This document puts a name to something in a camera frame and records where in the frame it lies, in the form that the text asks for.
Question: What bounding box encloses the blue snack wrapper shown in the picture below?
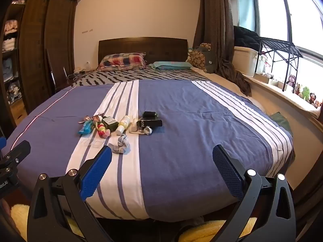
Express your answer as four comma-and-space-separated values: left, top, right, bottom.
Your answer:
78, 120, 94, 135

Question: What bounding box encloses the black drying rack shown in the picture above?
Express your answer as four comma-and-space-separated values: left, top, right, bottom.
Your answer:
255, 37, 304, 92

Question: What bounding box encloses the brown monkey plush toy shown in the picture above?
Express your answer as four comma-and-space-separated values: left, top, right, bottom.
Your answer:
286, 74, 298, 89

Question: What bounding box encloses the brown patterned cushion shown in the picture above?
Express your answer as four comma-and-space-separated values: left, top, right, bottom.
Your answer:
188, 43, 215, 72

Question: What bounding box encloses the brown curtain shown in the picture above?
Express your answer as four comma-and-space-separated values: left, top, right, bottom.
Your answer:
193, 0, 253, 96

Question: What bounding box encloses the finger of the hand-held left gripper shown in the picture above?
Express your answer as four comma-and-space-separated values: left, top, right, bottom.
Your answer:
0, 140, 31, 162

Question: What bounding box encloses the clear plastic packaging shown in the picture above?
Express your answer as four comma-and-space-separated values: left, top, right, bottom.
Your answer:
81, 137, 104, 148

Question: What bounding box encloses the white storage box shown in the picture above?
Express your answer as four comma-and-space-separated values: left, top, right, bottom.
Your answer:
233, 46, 259, 77

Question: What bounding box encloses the blue white striped blanket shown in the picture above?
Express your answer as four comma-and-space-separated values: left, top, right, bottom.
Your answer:
4, 79, 296, 221

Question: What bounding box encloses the grey knotted sock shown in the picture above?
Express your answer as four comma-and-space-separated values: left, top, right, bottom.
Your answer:
108, 134, 130, 155

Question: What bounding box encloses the green cloth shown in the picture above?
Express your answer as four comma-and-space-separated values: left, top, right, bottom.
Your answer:
269, 112, 293, 134

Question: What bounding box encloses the large window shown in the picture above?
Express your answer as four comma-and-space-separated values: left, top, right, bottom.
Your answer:
236, 0, 323, 81

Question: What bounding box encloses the dark wooden headboard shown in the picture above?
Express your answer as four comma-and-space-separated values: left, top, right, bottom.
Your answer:
98, 37, 188, 66

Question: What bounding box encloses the long black box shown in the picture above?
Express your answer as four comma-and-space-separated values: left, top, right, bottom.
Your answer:
136, 120, 163, 129

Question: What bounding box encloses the dark wooden wardrobe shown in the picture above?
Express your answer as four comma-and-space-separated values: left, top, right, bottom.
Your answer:
0, 0, 79, 131

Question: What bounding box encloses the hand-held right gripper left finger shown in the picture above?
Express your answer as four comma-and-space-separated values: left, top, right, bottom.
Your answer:
27, 145, 114, 242

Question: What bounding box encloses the white grey sock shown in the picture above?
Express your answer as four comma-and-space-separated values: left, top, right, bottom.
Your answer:
129, 117, 153, 136

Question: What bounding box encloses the white bottle yellow label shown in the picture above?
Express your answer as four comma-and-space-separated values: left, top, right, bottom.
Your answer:
115, 115, 131, 135

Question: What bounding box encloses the dark green box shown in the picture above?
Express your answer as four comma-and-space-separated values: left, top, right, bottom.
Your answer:
102, 116, 119, 131

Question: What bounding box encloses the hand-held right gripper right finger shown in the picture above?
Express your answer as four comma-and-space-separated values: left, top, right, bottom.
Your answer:
212, 144, 296, 242

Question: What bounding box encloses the teal pillow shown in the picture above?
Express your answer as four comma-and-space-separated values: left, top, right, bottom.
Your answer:
151, 61, 194, 70

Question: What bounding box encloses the blue roller blind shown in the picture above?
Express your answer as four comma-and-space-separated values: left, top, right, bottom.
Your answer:
236, 0, 256, 33

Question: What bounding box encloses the grey black patterned bedsheet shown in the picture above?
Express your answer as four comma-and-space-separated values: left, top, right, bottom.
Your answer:
72, 67, 212, 87

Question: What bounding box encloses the black jacket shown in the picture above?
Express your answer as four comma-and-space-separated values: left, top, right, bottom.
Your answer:
233, 26, 261, 52

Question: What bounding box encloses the black chair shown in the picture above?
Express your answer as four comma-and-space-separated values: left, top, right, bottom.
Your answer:
45, 48, 68, 94

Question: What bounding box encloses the plaid pillow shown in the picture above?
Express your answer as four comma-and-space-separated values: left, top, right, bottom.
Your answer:
97, 52, 147, 71

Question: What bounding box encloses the silver foil wrapper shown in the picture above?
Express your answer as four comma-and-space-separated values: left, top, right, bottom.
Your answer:
79, 113, 104, 124

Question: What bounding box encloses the folded clothes pile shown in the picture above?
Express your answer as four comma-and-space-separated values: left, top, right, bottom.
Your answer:
1, 19, 22, 104

